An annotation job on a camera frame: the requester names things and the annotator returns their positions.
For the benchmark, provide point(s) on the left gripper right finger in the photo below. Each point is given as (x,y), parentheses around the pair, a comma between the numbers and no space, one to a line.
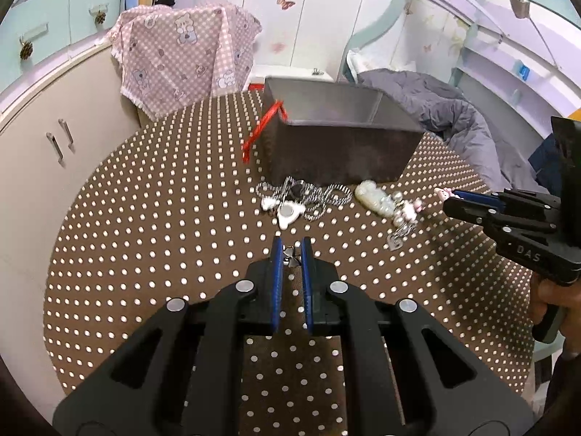
(404,373)

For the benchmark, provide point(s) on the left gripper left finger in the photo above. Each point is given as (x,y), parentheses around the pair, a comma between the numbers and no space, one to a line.
(180,372)

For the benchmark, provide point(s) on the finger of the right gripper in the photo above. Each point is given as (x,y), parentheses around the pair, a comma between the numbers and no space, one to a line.
(495,199)
(481,215)

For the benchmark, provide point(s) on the small silver charm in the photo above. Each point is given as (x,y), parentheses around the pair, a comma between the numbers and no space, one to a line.
(292,256)

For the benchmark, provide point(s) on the person's right hand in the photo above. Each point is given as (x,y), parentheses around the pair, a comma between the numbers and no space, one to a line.
(543,293)

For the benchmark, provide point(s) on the grey duvet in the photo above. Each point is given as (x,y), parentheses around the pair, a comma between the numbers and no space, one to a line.
(444,111)

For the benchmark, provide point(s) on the pale jade pendant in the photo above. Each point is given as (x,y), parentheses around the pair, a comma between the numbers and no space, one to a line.
(375,199)

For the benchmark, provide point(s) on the dark grey storage box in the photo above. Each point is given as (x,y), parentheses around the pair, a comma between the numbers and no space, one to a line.
(334,133)

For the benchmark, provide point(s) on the white heart pendant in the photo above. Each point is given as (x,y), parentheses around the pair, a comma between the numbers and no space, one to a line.
(287,212)

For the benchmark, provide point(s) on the beige cabinet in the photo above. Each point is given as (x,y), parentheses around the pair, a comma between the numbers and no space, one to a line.
(49,147)

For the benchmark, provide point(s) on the pink bear print cloth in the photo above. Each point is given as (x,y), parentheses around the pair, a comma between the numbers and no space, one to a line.
(170,58)

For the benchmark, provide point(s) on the mint drawer unit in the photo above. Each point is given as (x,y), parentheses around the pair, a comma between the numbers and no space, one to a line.
(36,29)

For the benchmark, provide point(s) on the butterfly wall sticker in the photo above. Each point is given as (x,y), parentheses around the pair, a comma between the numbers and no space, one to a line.
(285,4)

